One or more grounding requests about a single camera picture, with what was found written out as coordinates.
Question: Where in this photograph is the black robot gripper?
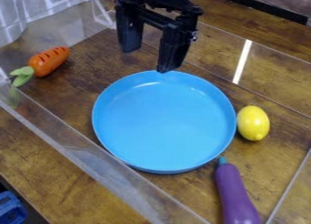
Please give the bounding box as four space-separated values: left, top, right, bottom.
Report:
115 0 203 73

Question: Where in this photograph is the orange toy carrot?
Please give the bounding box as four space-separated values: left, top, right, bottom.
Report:
9 46 71 87

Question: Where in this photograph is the blue round plate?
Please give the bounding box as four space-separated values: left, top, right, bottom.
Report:
92 71 236 174

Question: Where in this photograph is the white mesh curtain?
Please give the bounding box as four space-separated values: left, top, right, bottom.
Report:
0 0 88 47

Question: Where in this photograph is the yellow toy lemon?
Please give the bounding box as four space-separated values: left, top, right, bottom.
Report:
236 106 269 141

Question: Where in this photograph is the purple toy eggplant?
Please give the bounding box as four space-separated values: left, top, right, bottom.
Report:
215 157 263 224

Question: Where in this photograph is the blue box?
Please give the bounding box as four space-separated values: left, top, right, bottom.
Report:
0 191 28 224

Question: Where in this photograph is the clear acrylic corner bracket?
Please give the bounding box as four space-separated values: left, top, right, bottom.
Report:
89 0 116 30

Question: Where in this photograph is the clear acrylic front wall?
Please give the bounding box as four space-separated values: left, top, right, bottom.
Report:
0 69 209 224

